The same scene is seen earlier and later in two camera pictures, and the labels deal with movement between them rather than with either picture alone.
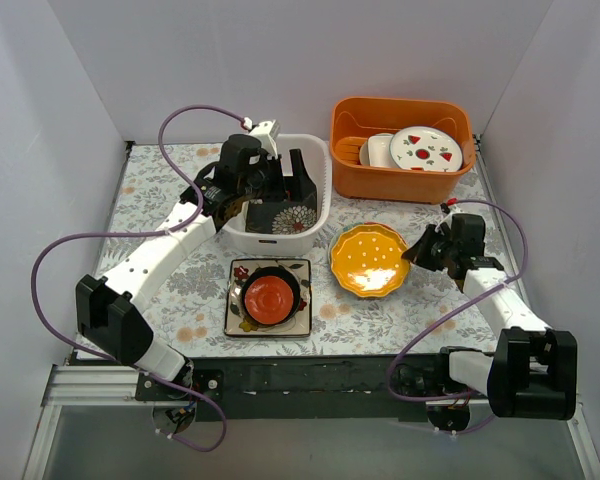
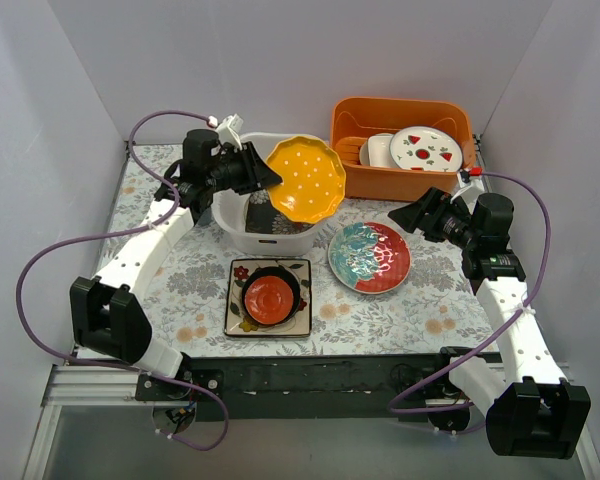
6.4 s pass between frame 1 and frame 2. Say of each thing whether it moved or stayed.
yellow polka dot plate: moved
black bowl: stayed
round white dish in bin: stayed
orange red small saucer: stayed
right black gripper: moved
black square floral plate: stayed
